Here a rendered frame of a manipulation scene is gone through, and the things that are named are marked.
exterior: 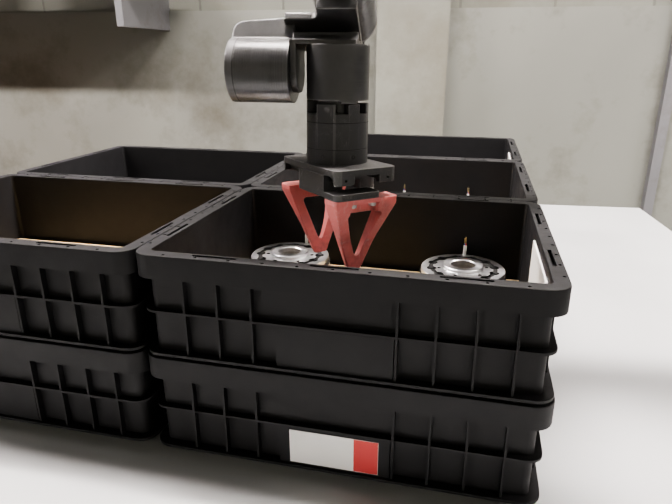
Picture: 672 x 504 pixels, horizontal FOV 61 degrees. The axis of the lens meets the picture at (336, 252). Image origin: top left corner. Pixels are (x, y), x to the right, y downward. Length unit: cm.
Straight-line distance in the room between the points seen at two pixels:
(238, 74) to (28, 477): 46
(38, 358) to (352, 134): 41
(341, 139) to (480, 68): 227
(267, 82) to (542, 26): 234
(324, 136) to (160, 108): 257
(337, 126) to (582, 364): 52
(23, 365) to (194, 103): 236
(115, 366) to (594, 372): 61
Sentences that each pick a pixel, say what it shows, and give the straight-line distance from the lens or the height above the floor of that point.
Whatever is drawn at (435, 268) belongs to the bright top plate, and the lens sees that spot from 71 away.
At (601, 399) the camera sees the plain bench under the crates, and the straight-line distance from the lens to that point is 81.
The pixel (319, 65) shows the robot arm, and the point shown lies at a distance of 52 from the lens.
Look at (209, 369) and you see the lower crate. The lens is 58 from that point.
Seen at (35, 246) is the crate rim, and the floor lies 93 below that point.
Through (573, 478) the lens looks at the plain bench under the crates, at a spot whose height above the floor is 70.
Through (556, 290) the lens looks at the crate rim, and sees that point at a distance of 49.
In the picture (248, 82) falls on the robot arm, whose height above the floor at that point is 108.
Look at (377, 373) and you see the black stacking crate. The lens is 53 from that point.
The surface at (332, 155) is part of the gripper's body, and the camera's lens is 52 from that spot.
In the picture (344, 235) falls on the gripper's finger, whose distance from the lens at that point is 51.
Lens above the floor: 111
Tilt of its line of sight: 19 degrees down
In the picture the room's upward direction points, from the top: straight up
